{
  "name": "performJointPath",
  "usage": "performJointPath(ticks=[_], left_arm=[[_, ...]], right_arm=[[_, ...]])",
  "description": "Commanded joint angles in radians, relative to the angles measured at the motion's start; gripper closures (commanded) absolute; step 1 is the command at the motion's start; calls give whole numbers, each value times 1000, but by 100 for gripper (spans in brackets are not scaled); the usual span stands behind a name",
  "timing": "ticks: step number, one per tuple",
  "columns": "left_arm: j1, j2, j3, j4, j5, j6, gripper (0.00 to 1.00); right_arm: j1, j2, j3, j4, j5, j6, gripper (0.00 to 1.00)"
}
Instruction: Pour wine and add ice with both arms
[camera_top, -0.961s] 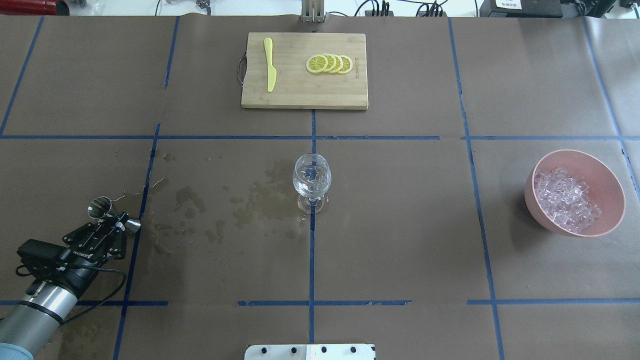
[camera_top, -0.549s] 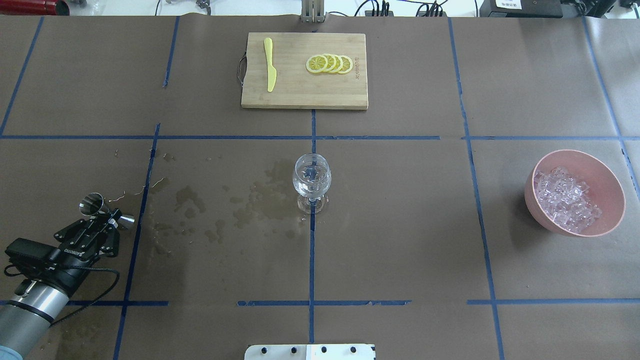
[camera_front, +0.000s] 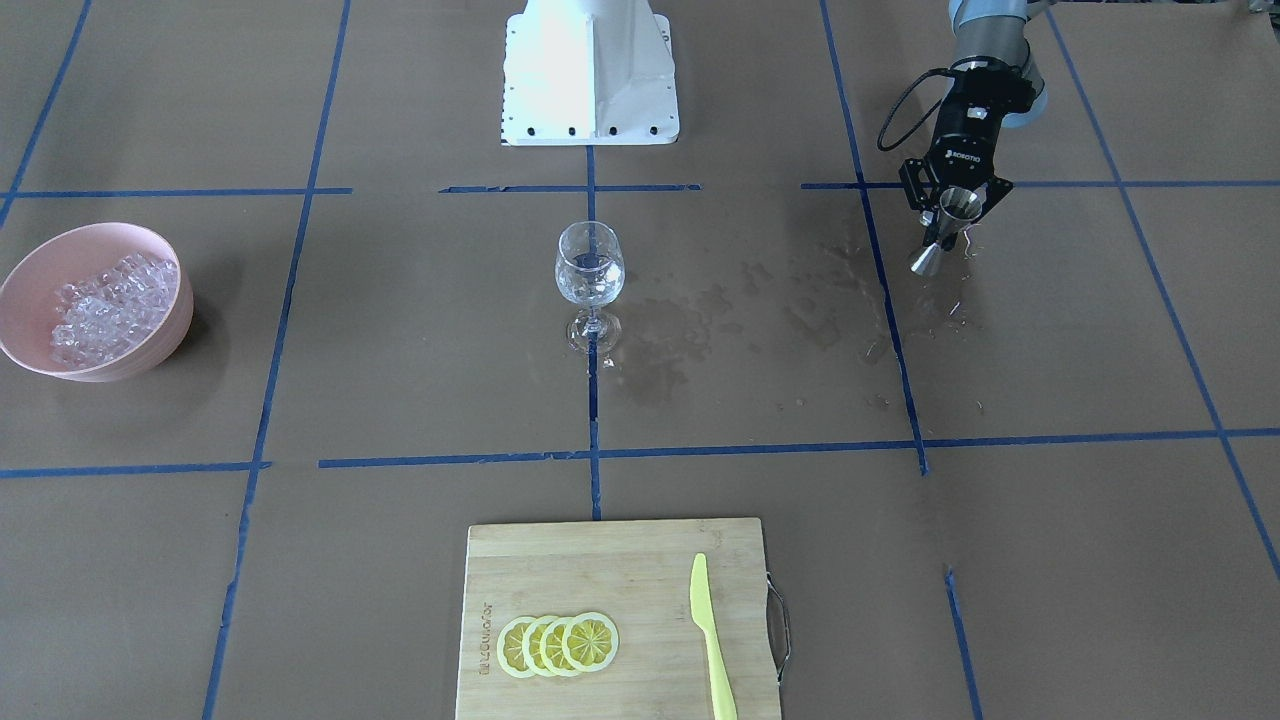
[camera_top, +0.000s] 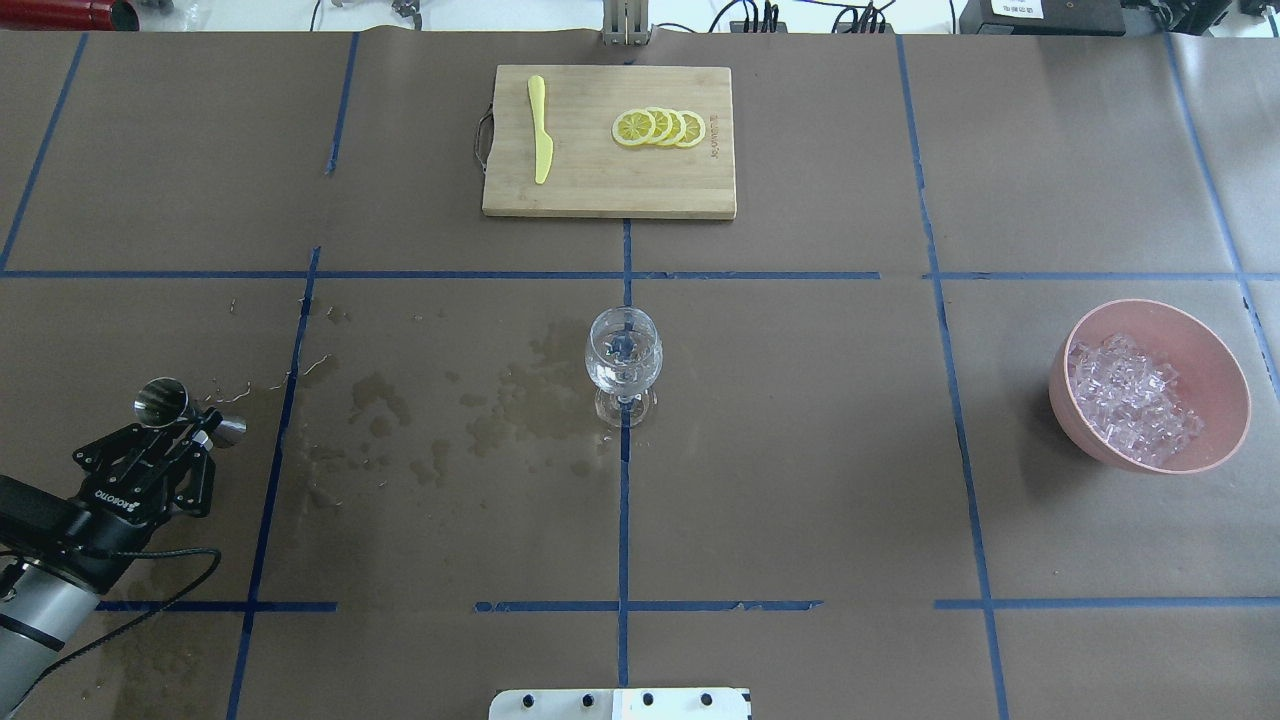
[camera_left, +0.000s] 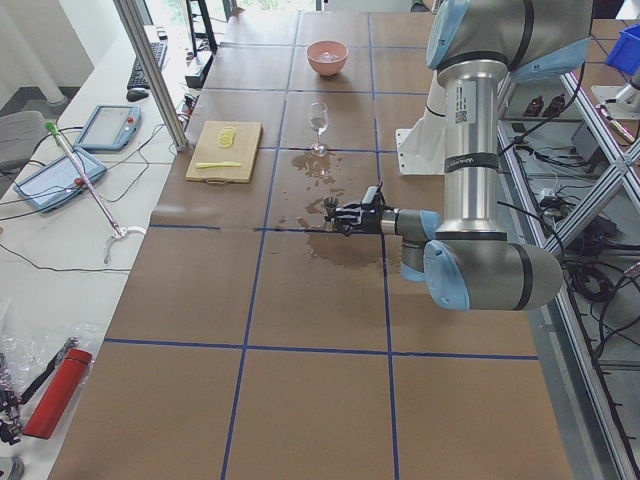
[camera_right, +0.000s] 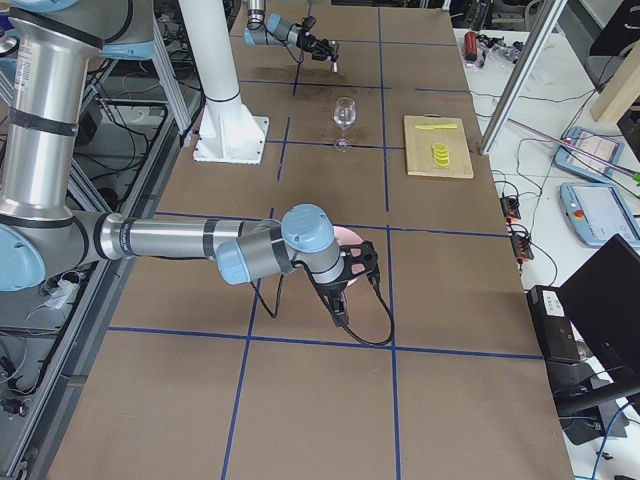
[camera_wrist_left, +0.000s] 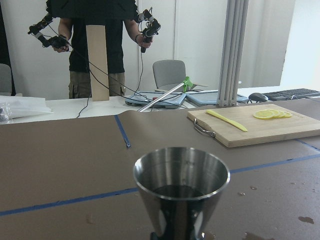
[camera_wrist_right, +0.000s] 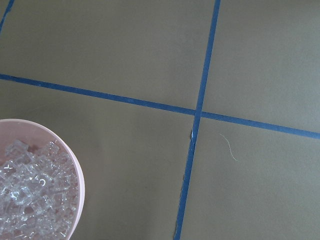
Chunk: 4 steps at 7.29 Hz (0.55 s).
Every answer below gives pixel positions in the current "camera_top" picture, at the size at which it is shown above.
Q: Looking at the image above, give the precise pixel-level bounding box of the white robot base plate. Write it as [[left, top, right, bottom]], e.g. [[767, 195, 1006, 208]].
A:
[[488, 687, 753, 719]]

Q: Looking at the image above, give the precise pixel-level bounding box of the yellow plastic knife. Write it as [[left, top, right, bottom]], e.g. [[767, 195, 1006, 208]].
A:
[[527, 76, 554, 184]]

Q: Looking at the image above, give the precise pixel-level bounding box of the bamboo cutting board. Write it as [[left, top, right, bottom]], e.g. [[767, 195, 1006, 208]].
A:
[[483, 64, 739, 220]]

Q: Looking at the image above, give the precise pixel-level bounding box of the black box device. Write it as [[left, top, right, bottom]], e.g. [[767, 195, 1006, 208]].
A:
[[957, 1, 1125, 37]]

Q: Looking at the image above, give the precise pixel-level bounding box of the clear ice cubes pile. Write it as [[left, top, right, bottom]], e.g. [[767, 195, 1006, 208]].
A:
[[1066, 333, 1204, 468]]

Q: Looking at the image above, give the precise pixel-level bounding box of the red cylindrical bottle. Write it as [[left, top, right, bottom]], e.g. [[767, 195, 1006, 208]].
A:
[[1, 1, 140, 32]]

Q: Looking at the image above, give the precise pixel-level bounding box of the aluminium frame post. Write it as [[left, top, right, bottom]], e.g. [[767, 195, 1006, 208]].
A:
[[602, 0, 653, 47]]

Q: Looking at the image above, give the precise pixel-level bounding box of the black camera cable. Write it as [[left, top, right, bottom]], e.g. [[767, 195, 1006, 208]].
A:
[[0, 544, 223, 716]]

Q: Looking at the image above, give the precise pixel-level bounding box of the lemon slice back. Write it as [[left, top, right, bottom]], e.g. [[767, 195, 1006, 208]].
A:
[[675, 110, 707, 149]]

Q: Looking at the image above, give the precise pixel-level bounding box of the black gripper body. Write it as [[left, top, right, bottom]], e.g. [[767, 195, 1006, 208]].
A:
[[56, 470, 172, 557]]

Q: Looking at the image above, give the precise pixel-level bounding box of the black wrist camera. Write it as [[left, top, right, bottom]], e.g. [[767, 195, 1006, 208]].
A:
[[1, 475, 102, 560]]

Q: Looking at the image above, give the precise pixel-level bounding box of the lemon slice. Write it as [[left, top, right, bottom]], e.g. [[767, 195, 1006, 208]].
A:
[[611, 109, 658, 147], [675, 110, 707, 149], [645, 108, 668, 146], [658, 109, 687, 147]]

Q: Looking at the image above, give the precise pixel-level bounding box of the steel double jigger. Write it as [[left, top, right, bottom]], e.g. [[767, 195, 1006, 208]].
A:
[[133, 377, 247, 448]]

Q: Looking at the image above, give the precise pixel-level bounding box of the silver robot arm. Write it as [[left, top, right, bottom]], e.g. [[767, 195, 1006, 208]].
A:
[[1, 410, 227, 719]]

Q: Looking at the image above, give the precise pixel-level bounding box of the lemon slice front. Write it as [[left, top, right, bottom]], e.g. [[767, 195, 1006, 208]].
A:
[[611, 109, 658, 147]]

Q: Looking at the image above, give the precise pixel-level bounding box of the clear wine glass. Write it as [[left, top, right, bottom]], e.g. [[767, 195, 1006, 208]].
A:
[[584, 306, 664, 429]]

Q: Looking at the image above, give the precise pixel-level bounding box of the pink bowl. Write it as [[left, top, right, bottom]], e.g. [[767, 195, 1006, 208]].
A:
[[1048, 299, 1252, 477]]

